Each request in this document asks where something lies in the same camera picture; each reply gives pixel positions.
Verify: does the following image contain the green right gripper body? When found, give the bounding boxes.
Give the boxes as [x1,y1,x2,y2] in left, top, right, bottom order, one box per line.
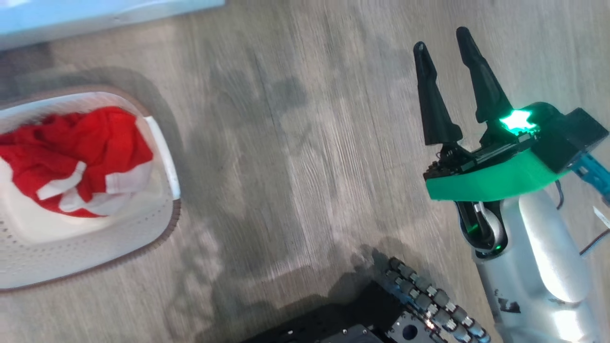
[424,102,571,203]

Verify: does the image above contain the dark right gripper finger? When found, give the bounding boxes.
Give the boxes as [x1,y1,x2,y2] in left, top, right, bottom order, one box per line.
[456,27,514,137]
[413,41,463,146]

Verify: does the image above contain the red garment with white trim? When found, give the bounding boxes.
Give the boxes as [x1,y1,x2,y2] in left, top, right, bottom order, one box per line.
[0,106,154,218]

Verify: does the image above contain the white perforated laundry basket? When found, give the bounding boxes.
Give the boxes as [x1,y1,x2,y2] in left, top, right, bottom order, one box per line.
[0,86,182,292]

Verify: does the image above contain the white washing machine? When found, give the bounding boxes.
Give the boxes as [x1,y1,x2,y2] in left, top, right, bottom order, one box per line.
[0,0,225,50]

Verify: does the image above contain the grey roller omni wheel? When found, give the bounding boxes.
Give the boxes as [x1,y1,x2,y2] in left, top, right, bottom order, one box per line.
[384,257,491,343]

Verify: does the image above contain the black cable with blue plug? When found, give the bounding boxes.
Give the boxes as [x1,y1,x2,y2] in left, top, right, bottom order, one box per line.
[555,152,610,258]

